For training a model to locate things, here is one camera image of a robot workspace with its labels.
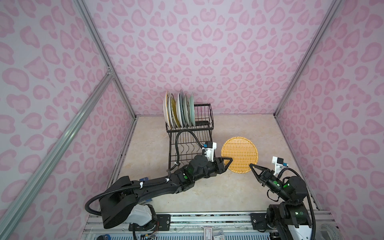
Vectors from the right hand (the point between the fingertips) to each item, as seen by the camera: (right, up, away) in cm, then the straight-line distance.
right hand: (250, 167), depth 68 cm
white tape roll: (+38, -31, +2) cm, 49 cm away
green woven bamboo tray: (-36, +26, +8) cm, 45 cm away
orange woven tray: (-1, +6, +5) cm, 8 cm away
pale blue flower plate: (-26, +27, +7) cm, 38 cm away
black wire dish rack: (-32, +7, +33) cm, 46 cm away
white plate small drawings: (-29, +26, +6) cm, 40 cm away
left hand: (-8, +3, +1) cm, 8 cm away
